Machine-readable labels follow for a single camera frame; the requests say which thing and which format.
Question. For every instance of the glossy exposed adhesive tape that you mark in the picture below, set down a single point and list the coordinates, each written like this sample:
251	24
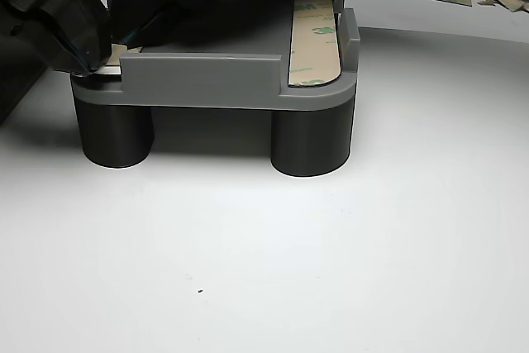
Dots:
109	70

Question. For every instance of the grey fixture with black legs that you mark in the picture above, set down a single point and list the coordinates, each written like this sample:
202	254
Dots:
206	76

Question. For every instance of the tan tape liner 3M print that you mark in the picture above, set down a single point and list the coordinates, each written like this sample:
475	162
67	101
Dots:
117	54
314	47

